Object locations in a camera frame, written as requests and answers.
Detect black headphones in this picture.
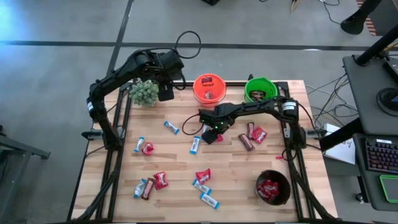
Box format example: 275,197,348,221
376,87,398,118

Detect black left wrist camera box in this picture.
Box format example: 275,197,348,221
157,82,175,103

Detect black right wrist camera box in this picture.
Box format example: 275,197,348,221
201,129,220,145

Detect white power adapter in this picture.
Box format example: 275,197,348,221
322,122,340,138

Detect dark grey desk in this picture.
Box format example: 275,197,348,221
352,133,398,213

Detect black pad green edge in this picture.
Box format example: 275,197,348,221
378,174,398,204

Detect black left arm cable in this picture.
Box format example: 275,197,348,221
174,30,203,91

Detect green plastic bucket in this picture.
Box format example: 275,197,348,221
244,77,279,104

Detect dark round bowl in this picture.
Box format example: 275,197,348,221
254,169,292,206

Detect grey metal stand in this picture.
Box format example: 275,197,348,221
0,124,52,190

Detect white paper sheet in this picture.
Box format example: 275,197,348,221
325,133,357,166

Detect black desk leg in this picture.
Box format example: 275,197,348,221
319,117,364,152

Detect backlit black keyboard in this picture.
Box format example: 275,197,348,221
364,138,398,174

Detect orange plastic bucket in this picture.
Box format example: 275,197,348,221
192,73,227,108

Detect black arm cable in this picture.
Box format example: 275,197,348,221
181,113,203,136
174,30,203,91

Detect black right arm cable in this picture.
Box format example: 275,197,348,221
181,113,203,136

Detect person's leg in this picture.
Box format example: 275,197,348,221
340,0,386,35

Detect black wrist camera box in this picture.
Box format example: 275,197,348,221
157,82,175,103
201,129,220,145

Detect potted artificial green plant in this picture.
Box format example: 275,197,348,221
128,79,160,108

